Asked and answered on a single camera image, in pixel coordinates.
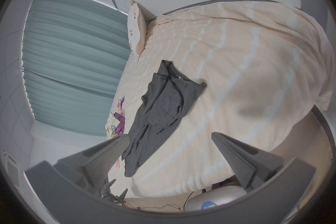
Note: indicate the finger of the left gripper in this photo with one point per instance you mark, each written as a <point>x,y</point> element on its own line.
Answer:
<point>120,196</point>
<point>108,187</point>

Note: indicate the white printed pillow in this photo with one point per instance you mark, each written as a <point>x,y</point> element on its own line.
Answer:
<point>136,31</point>

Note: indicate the blue-green curtain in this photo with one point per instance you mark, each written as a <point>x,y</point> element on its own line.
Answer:
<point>73,60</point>

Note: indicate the bed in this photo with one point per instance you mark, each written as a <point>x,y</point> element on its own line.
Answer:
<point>236,73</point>

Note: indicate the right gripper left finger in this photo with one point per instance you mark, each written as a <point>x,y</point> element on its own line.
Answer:
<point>99,165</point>

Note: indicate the white printed pyjama top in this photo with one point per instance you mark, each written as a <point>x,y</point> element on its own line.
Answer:
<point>111,125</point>

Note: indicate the black T-shirt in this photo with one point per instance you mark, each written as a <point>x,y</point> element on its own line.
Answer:
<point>162,102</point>

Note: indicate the pink garment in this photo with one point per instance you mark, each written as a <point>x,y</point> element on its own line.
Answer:
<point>120,104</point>

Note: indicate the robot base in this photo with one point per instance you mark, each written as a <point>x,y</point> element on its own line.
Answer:
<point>223,195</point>

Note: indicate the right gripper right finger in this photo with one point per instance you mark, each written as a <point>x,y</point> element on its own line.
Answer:
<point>246,165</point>

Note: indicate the purple garment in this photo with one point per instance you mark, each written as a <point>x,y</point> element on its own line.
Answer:
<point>120,123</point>

